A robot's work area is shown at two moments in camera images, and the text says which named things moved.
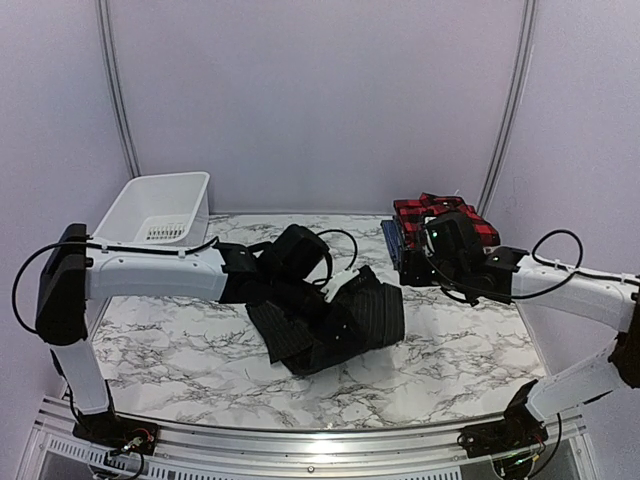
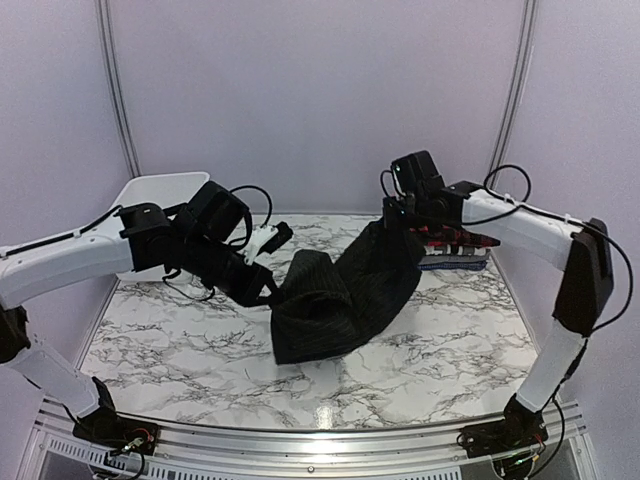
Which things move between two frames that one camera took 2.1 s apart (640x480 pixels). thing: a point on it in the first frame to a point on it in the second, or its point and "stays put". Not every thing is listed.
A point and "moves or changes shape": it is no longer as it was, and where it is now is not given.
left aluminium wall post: x=111 y=66 stays put
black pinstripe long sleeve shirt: x=369 y=317 moves or changes shape
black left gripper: x=323 y=320 to x=246 y=296
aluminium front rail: x=60 y=452 stays put
